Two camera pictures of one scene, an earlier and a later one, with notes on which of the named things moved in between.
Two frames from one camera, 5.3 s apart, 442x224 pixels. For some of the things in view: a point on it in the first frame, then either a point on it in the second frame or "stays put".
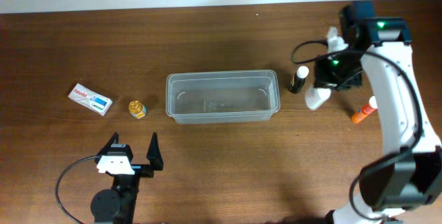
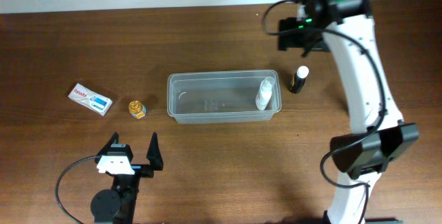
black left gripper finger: [114, 137] stays put
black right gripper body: [340, 83] to [288, 35]
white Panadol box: [90, 99] stays put
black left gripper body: [142, 170] stays put
